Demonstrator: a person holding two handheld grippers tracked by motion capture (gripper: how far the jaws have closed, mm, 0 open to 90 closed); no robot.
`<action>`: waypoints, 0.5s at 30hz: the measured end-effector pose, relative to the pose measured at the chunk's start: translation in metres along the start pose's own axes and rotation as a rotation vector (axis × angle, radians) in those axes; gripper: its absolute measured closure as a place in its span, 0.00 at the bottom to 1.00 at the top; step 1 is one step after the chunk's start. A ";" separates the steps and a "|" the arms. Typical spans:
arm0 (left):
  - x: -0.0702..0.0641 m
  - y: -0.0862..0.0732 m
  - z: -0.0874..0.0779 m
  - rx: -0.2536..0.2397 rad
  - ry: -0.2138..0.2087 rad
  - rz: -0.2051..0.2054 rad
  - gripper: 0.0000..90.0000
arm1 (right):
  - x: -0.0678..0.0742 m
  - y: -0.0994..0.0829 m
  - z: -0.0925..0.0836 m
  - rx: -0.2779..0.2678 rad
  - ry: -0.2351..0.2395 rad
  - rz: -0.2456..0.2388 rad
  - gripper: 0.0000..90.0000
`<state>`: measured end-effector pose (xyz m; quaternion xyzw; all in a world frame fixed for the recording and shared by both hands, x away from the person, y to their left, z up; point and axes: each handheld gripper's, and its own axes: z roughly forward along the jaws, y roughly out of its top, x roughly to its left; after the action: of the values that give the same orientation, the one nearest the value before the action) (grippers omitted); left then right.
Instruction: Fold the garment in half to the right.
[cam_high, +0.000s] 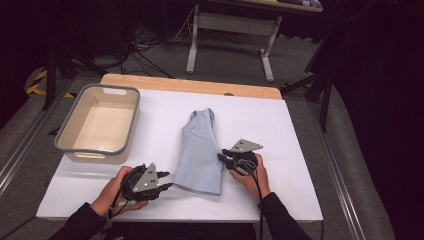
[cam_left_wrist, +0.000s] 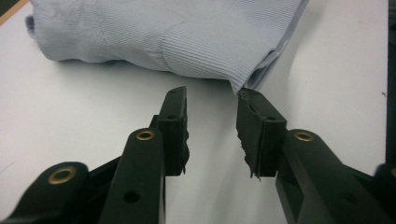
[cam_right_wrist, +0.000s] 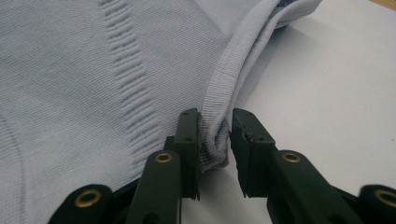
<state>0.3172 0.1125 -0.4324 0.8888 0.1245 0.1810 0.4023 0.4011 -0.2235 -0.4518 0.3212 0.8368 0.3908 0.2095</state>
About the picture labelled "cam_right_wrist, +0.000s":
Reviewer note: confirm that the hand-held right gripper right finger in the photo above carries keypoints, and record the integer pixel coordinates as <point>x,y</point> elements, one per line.
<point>295,186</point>

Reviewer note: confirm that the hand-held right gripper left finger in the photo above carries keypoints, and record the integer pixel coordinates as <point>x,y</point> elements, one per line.
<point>158,186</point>

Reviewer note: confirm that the light blue tank top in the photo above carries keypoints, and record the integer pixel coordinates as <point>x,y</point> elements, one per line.
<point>77,77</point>

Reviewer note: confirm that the grey ribbed sock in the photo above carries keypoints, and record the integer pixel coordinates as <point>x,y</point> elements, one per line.
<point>327,93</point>

